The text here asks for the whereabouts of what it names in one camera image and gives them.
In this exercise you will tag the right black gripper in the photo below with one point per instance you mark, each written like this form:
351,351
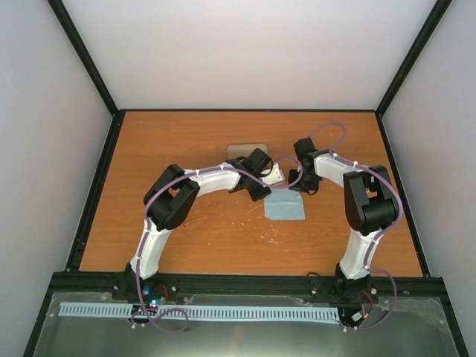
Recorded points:
313,187

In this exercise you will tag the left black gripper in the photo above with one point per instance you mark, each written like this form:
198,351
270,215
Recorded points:
257,195

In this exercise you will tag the light blue cleaning cloth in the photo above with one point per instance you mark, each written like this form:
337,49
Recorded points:
284,205

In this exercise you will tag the brown fabric sunglasses pouch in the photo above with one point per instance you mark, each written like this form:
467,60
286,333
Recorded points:
235,151

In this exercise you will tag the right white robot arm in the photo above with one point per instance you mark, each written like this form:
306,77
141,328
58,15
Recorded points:
372,207

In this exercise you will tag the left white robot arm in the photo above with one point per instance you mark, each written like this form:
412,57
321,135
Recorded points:
169,201

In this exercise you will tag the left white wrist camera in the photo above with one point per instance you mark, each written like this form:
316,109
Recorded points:
272,176

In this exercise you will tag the black left frame post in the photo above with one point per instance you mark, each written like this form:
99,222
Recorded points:
74,37

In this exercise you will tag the black frame post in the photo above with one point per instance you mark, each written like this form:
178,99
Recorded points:
74,37
429,26

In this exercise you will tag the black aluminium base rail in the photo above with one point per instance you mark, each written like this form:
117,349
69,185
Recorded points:
177,287

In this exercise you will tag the black right frame post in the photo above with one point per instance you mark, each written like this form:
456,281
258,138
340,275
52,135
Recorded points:
429,26

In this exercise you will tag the light blue slotted cable duct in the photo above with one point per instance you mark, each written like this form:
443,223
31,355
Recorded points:
327,315

